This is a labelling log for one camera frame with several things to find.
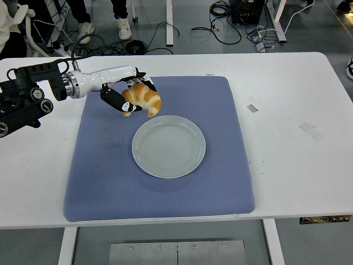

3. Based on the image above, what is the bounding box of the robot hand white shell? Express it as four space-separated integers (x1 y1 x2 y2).
77 65 158 114

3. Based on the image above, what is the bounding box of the croissant bread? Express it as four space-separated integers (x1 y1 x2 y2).
121 83 162 118

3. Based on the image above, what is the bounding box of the person with white shoes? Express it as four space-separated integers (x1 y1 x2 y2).
65 0 132 45

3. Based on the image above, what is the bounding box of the white power strip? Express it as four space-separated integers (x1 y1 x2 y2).
54 45 72 57

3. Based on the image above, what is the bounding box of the chair leg with caster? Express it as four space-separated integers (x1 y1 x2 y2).
129 0 138 24

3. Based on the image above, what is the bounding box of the grey round plate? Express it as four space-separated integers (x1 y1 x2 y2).
131 115 207 179

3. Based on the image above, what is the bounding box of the blue quilted mat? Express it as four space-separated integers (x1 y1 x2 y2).
62 76 256 223

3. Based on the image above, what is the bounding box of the black equipment box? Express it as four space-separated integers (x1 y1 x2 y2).
231 0 263 24

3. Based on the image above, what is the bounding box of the white desk leg with foot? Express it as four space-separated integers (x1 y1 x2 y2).
264 0 287 43

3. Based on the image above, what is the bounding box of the white table leg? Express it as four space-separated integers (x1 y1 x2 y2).
261 219 286 265
57 227 78 265

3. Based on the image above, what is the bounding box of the long clear tape piece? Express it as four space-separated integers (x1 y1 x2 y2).
298 121 323 141

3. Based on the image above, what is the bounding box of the person's foot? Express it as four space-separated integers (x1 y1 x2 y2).
335 0 353 13
345 54 353 81

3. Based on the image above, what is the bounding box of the coiled black cable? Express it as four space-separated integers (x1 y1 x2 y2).
124 40 147 55

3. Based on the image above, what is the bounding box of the black cable with plug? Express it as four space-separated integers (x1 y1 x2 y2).
143 22 180 55

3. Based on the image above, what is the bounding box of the white chair frame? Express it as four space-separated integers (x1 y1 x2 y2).
24 15 50 58

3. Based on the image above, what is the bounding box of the long black cable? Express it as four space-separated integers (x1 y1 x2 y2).
190 0 242 45

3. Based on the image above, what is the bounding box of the white cable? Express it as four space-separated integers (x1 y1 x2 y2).
283 0 315 33

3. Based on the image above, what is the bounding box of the metal bracket under table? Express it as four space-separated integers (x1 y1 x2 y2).
299 214 351 225

